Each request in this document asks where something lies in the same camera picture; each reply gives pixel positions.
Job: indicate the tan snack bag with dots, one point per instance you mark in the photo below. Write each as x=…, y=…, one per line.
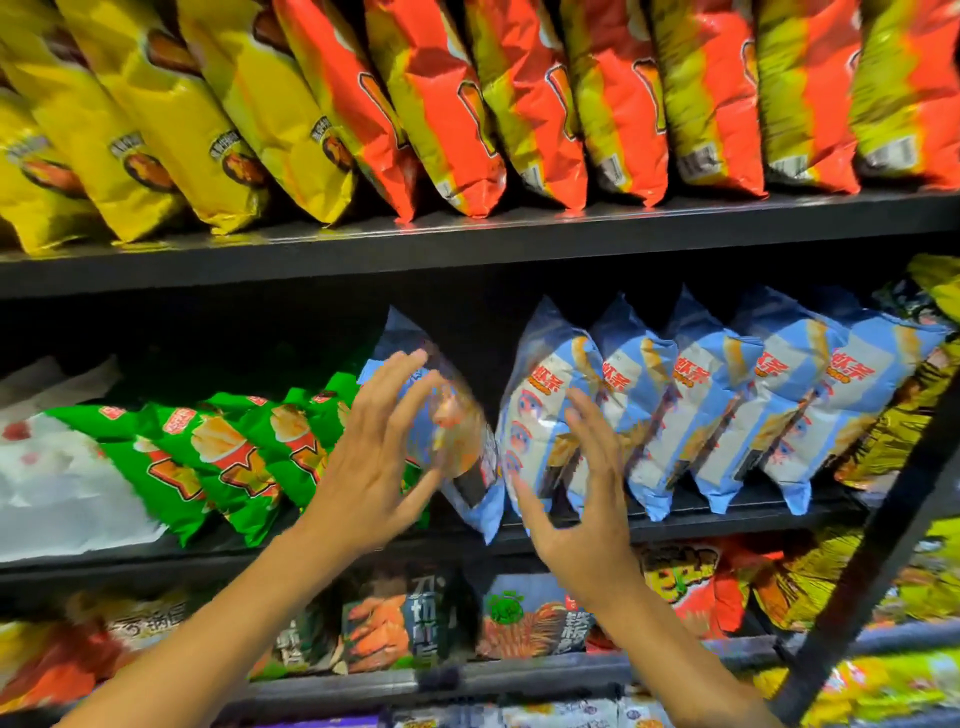
x=128, y=615

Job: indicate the person's left hand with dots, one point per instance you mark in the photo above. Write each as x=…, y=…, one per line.
x=375, y=465

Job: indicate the row of plain white bags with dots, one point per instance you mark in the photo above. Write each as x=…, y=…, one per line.
x=60, y=480

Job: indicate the row of orange snack bags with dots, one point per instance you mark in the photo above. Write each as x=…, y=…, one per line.
x=600, y=90

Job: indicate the orange yellow snack bag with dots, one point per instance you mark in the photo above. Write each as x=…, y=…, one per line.
x=53, y=668

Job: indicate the dark shrimp chip bags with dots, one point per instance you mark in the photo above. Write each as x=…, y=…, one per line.
x=525, y=630
x=390, y=623
x=308, y=638

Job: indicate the person's left forearm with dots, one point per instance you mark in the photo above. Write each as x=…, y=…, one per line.
x=225, y=630

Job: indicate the row of green snack bags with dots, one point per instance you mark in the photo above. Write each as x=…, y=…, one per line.
x=195, y=450

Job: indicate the person's right hand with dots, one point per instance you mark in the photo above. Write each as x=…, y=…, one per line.
x=600, y=540

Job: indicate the black metal shelf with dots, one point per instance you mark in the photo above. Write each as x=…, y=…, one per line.
x=450, y=233

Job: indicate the row of orange chip bags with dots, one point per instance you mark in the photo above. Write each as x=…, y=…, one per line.
x=690, y=578

